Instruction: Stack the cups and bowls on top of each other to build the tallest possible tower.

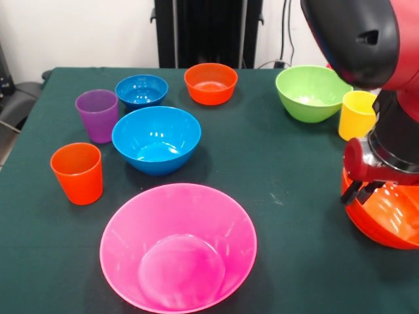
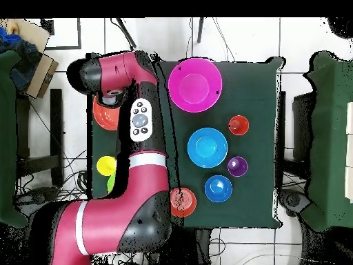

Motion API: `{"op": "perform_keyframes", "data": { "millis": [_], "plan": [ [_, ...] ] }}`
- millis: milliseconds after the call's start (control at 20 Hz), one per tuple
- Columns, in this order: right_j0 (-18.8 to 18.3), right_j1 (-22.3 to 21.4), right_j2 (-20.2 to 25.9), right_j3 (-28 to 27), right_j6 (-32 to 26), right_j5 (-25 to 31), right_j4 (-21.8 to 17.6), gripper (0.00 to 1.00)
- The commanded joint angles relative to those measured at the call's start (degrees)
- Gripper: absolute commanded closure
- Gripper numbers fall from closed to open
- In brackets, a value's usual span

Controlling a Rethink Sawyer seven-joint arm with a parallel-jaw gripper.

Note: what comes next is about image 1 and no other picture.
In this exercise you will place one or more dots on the green bowl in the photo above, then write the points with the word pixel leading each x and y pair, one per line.
pixel 307 95

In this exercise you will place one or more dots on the light blue bowl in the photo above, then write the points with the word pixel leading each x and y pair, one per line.
pixel 154 144

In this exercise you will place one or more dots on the small orange bowl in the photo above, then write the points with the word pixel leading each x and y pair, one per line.
pixel 209 88

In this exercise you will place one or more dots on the large shallow orange bowl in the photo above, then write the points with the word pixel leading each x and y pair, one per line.
pixel 386 222

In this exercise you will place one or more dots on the black pedestal leg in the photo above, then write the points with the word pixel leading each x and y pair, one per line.
pixel 19 98

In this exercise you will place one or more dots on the small dark blue bowl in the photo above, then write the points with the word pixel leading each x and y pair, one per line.
pixel 140 90

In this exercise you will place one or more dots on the large pink bowl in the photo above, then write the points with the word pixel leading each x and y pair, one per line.
pixel 176 248

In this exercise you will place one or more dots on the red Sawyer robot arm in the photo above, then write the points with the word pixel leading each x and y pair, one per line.
pixel 360 39

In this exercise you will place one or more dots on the purple cup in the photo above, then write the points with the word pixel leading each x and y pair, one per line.
pixel 98 121

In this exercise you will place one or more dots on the yellow cup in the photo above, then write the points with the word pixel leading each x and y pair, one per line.
pixel 355 121

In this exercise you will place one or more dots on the dark green table cloth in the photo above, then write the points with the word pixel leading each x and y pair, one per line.
pixel 294 261

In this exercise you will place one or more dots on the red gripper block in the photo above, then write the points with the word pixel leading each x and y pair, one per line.
pixel 358 163

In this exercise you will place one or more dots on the orange cup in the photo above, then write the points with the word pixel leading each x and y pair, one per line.
pixel 78 176

